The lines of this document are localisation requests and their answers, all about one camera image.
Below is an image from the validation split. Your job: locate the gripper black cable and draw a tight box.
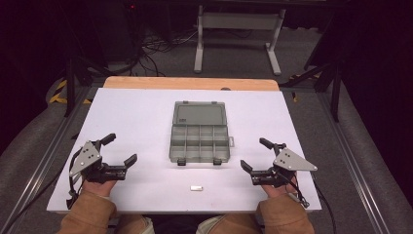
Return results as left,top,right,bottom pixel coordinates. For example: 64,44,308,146
66,147,86,211
282,169,338,234

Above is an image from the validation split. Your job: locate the person's right hand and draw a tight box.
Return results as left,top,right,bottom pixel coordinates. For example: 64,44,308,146
261,175,299,199

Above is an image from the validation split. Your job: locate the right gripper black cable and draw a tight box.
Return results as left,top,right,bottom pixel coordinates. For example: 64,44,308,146
282,169,338,234

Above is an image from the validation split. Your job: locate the person's knee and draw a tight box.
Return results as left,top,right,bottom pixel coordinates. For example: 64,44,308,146
196,214,263,234
115,214,155,234

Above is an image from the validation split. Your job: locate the white board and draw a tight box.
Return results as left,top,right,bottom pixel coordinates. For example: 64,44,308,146
46,87,322,215

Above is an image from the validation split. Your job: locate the person's right knee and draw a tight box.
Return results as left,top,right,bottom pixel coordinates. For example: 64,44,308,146
196,214,263,234

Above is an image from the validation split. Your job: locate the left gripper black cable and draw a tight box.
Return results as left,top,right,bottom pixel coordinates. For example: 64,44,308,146
66,147,86,211

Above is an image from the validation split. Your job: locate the wooden table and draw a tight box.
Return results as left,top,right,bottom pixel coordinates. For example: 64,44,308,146
102,76,281,92

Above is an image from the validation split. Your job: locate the black metal stand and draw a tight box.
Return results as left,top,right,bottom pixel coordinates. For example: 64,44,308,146
63,58,108,118
279,58,345,124

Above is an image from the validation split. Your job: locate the person's left knee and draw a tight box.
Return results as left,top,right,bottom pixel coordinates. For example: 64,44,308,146
115,214,155,234

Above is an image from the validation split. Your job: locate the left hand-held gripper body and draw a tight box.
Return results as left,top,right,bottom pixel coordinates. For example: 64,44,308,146
69,139,128,184

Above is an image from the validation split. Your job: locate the white metal stand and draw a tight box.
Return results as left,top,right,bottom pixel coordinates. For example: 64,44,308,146
193,4,287,77

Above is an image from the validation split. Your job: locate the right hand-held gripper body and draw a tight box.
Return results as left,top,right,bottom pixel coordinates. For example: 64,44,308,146
249,142,319,189

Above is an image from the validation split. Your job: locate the person's left hand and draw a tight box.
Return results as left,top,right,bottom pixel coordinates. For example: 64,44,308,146
81,179,117,198

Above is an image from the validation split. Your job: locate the bundle of black floor cables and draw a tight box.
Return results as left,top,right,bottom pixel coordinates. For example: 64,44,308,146
128,27,199,77

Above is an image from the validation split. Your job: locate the grey plastic compartment box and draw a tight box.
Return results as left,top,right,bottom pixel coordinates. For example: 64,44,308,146
169,100,235,167

